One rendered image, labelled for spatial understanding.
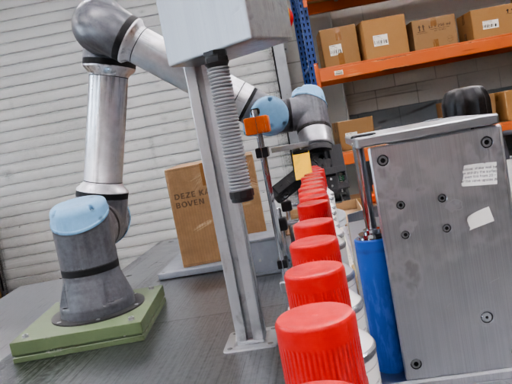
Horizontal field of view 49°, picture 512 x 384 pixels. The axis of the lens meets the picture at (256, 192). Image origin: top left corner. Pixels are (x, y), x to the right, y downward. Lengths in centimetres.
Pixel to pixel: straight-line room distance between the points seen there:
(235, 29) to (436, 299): 45
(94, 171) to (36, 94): 444
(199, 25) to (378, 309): 49
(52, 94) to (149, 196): 131
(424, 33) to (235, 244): 418
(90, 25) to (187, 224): 60
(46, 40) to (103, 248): 465
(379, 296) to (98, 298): 76
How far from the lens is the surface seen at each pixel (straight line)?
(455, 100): 101
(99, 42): 115
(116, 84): 127
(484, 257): 47
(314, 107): 124
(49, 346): 114
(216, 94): 77
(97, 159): 127
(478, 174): 46
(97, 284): 115
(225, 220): 90
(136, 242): 551
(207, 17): 80
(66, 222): 114
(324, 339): 22
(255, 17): 76
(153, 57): 112
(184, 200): 150
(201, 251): 152
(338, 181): 115
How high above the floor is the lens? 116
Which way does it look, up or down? 5 degrees down
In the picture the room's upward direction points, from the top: 11 degrees counter-clockwise
